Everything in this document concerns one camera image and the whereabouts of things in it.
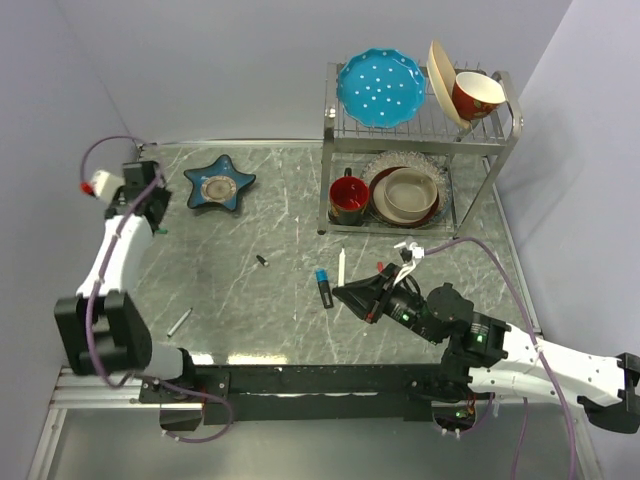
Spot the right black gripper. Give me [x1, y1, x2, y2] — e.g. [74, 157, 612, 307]
[332, 262, 443, 344]

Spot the white pen green tip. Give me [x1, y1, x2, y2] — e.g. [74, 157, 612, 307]
[337, 247, 346, 287]

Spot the black blue highlighter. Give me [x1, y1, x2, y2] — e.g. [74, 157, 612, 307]
[318, 280, 334, 309]

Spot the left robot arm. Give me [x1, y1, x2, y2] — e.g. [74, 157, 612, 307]
[54, 161, 199, 402]

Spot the white pen near left arm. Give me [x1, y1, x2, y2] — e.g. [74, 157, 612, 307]
[166, 308, 193, 338]

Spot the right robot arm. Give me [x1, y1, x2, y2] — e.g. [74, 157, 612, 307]
[332, 264, 639, 434]

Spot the blue star shaped dish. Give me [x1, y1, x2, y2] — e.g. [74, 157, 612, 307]
[183, 154, 256, 212]

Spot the red rimmed plate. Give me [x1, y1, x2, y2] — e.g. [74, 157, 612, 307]
[369, 167, 439, 228]

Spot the red and black mug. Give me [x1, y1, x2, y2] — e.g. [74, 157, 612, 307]
[329, 167, 370, 226]

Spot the beige bowl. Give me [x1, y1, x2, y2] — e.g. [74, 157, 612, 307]
[382, 168, 438, 223]

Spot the black base bar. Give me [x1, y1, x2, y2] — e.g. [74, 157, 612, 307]
[139, 364, 489, 432]

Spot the metal dish rack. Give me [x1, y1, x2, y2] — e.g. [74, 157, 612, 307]
[316, 63, 524, 238]

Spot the blue polka dot plate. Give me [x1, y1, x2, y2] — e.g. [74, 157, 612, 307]
[336, 48, 426, 129]

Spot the red bowl white inside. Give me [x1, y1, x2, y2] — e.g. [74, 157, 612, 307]
[452, 71, 506, 121]

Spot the cream plate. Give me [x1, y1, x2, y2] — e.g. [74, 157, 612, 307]
[427, 40, 471, 130]

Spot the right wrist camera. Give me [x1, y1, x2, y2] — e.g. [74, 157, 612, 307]
[394, 238, 425, 286]

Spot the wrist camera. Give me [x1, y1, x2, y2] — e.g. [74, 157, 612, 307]
[80, 169, 125, 204]
[394, 238, 425, 286]

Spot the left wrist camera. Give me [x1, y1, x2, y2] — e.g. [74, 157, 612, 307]
[80, 169, 125, 204]

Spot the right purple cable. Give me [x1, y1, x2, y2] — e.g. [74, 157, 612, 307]
[422, 237, 579, 480]

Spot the aluminium rail frame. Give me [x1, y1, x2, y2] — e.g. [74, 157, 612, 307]
[49, 364, 166, 409]

